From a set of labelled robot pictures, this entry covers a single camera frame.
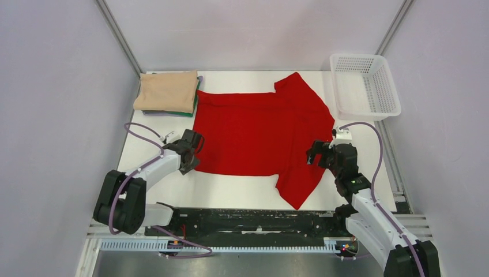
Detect red t shirt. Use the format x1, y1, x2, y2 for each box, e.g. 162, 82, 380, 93
193, 72, 335, 209

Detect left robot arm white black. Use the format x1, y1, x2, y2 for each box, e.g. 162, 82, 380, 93
93, 129, 205, 235

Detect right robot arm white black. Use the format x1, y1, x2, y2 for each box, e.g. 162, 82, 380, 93
307, 140, 441, 276

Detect green folded t shirt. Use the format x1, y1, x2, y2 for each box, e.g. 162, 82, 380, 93
168, 76, 203, 117

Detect beige folded t shirt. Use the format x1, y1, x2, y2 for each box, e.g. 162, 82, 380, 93
133, 70, 198, 113

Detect white plastic laundry basket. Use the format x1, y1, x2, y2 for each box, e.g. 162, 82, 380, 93
330, 54, 401, 121

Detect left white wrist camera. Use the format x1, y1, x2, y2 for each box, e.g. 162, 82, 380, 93
159, 131, 181, 145

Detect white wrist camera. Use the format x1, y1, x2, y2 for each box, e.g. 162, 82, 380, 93
329, 128, 352, 148
159, 131, 181, 145

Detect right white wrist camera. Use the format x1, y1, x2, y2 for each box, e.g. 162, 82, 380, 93
329, 128, 352, 148

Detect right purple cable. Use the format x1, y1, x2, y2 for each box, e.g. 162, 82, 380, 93
338, 122, 427, 277

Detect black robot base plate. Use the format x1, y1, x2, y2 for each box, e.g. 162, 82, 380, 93
165, 208, 353, 247

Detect white slotted cable duct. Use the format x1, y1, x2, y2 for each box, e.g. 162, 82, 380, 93
100, 239, 349, 254

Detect right aluminium frame post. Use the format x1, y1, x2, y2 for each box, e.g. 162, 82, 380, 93
375, 0, 415, 55

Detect aluminium frame post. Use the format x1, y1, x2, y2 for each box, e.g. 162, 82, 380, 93
94, 0, 142, 78
375, 0, 415, 55

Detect left aluminium frame post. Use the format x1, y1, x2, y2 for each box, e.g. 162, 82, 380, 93
94, 0, 142, 78

